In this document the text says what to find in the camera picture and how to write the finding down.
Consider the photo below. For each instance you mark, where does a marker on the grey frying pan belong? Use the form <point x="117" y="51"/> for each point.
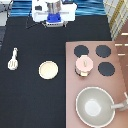
<point x="96" y="108"/>

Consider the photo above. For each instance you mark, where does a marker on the pink pot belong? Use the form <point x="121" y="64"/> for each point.
<point x="83" y="70"/>

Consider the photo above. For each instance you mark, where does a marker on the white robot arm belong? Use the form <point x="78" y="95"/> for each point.
<point x="53" y="13"/>

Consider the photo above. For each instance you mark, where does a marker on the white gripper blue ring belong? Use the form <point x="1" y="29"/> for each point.
<point x="54" y="20"/>

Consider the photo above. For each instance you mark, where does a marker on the pink toy stove top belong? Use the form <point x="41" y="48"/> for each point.
<point x="106" y="74"/>

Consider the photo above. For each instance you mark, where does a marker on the beige slotted spatula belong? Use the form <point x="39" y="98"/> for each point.
<point x="13" y="62"/>

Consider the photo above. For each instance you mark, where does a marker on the cream round plate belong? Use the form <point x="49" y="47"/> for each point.
<point x="48" y="70"/>

